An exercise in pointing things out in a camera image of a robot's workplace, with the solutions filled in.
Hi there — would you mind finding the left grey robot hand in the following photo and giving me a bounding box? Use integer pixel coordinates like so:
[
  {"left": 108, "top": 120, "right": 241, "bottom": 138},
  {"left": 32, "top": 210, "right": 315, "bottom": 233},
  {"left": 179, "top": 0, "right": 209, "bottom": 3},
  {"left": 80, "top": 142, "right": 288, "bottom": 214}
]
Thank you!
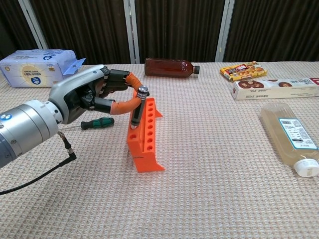
[{"left": 48, "top": 64, "right": 142, "bottom": 125}]

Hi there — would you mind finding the green and black screwdriver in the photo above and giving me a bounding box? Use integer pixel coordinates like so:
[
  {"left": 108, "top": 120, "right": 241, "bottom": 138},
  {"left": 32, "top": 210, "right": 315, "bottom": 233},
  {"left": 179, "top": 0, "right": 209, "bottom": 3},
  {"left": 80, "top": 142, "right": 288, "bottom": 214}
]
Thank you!
[{"left": 59, "top": 117, "right": 115, "bottom": 130}]

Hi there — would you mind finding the black metal precision screwdriver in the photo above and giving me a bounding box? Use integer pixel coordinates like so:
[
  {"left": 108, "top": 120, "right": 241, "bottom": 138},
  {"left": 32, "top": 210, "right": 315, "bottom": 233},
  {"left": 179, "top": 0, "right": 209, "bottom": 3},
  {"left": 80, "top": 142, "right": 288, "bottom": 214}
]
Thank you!
[{"left": 131, "top": 85, "right": 150, "bottom": 130}]

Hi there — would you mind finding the orange tool holder block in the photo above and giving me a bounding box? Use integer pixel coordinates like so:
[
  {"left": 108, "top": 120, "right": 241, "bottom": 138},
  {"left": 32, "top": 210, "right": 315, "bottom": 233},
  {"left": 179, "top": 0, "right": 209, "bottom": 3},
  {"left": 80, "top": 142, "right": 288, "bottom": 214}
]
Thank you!
[{"left": 126, "top": 88, "right": 166, "bottom": 173}]

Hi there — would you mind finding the blue tissue pack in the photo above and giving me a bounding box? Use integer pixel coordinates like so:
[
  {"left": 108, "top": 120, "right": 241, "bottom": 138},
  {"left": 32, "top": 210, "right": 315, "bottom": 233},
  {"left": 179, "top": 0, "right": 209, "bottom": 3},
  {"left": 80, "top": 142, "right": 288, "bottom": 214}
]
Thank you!
[{"left": 0, "top": 49, "right": 87, "bottom": 88}]

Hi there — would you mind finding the brown drink bottle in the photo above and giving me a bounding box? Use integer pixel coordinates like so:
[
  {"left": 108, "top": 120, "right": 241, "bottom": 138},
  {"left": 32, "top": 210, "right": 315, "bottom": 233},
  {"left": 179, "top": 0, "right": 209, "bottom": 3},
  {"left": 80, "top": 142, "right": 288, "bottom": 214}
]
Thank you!
[{"left": 144, "top": 57, "right": 201, "bottom": 79}]

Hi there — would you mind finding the beige woven table cloth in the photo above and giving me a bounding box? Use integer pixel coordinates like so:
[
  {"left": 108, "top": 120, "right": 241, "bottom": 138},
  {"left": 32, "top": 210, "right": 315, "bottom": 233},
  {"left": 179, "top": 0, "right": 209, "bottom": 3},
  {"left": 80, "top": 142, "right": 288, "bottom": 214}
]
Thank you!
[{"left": 0, "top": 61, "right": 319, "bottom": 239}]

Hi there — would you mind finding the yellow snack box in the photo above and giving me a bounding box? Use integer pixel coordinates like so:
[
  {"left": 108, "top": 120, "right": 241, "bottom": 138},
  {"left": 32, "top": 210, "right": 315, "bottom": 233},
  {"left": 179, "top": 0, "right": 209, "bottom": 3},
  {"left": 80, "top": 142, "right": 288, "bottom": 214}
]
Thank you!
[{"left": 219, "top": 61, "right": 268, "bottom": 83}]

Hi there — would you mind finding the long cookie box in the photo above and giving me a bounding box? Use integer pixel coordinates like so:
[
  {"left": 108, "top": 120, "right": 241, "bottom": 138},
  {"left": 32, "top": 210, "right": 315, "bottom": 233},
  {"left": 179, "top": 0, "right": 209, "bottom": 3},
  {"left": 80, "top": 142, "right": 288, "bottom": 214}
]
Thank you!
[{"left": 232, "top": 77, "right": 319, "bottom": 101}]

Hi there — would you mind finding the pale clear drink bottle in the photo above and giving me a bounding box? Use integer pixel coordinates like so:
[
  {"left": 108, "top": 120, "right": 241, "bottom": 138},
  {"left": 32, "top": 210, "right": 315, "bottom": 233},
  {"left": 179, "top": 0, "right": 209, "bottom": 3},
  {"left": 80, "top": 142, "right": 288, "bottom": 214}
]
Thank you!
[{"left": 260, "top": 103, "right": 319, "bottom": 178}]

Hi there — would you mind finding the white partition post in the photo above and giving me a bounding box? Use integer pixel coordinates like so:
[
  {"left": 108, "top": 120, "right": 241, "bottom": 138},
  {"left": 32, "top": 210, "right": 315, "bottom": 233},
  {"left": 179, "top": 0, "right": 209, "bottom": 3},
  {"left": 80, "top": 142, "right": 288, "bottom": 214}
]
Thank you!
[
  {"left": 17, "top": 0, "right": 49, "bottom": 50},
  {"left": 124, "top": 0, "right": 141, "bottom": 64},
  {"left": 214, "top": 0, "right": 236, "bottom": 62}
]

